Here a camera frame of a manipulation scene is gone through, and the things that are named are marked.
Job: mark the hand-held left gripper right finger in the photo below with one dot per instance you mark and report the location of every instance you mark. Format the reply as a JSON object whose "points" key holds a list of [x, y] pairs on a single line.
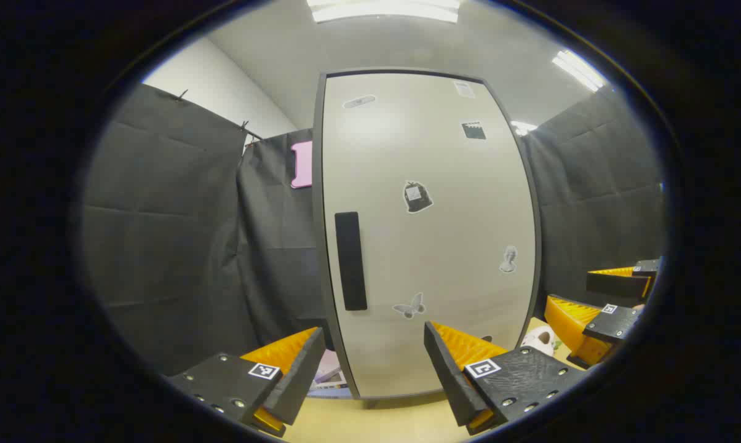
{"points": [[447, 369]]}

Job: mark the long ceiling light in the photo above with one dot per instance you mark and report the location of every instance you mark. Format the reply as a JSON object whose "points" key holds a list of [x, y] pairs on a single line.
{"points": [[578, 69]]}

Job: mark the large ceiling light panel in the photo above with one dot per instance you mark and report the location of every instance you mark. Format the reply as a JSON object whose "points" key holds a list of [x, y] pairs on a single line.
{"points": [[382, 9]]}

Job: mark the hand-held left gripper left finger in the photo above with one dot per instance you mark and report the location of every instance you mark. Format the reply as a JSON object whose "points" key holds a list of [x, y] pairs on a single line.
{"points": [[299, 375]]}

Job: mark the small ceiling light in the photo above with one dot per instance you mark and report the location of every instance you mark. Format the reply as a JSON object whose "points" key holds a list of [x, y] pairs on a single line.
{"points": [[523, 127]]}

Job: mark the grey cabinet door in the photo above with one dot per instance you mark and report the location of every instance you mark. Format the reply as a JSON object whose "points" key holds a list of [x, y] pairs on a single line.
{"points": [[444, 258]]}

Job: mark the white plush toy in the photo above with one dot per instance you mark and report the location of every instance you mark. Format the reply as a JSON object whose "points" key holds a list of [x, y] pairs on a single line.
{"points": [[537, 339]]}

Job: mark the black backdrop cloth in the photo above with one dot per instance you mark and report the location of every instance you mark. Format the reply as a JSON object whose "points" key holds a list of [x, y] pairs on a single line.
{"points": [[173, 215]]}

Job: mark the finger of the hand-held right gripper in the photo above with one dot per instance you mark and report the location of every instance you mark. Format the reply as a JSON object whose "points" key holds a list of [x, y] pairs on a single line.
{"points": [[613, 323], [616, 285]]}

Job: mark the white blue paper packet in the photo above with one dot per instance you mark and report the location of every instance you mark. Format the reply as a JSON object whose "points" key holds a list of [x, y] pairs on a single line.
{"points": [[328, 372]]}

